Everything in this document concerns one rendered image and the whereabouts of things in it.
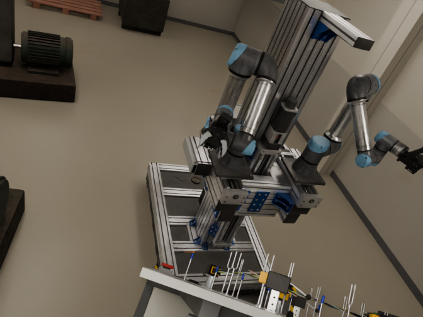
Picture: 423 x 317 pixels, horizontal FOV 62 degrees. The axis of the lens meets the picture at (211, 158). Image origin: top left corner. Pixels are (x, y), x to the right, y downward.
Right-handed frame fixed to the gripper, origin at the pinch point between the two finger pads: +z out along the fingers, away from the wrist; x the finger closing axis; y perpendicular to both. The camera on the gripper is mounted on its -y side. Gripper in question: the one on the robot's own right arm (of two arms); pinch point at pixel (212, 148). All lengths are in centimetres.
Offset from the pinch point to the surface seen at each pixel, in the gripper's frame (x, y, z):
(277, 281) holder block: -25, -8, 51
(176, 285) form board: -1, -11, 67
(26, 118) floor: 161, 182, -167
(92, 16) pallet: 248, 188, -478
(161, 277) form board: 2, -11, 66
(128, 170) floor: 45, 166, -149
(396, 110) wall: -171, 21, -259
